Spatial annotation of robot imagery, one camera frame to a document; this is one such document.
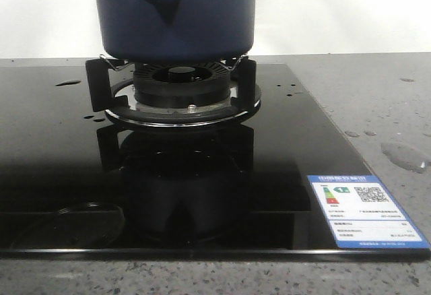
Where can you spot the black glass gas stove top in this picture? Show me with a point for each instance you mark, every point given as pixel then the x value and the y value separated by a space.
pixel 75 186

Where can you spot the right gas burner with grate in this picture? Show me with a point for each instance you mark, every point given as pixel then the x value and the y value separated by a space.
pixel 175 95

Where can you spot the blue energy label sticker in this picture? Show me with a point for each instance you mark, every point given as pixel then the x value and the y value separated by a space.
pixel 362 214

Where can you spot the dark blue pot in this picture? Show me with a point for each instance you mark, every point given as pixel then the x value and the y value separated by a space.
pixel 176 31

